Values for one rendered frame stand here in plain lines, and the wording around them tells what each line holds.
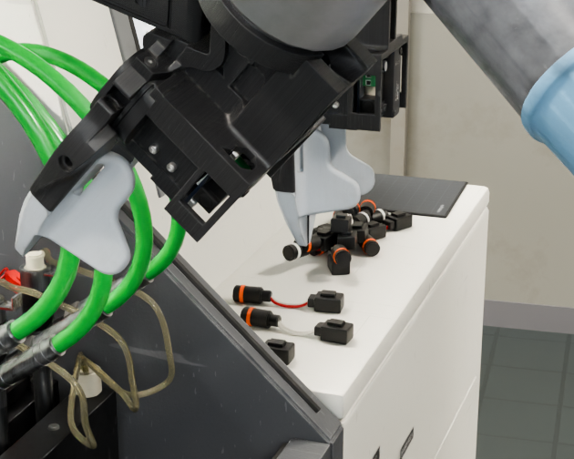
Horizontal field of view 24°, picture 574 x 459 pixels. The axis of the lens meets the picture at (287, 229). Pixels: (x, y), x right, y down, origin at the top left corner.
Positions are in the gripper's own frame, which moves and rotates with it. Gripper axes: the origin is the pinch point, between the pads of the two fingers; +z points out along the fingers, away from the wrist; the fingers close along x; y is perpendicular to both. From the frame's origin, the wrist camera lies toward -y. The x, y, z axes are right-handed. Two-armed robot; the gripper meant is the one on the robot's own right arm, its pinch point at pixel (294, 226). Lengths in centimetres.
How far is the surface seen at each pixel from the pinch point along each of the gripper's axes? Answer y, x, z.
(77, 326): -15.6, -4.6, 8.3
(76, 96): -19.2, 3.6, -7.3
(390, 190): -16, 85, 25
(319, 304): -11.5, 41.2, 24.0
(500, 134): -33, 268, 66
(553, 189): -18, 269, 81
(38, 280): -28.1, 11.0, 12.1
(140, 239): -14.0, 3.3, 3.9
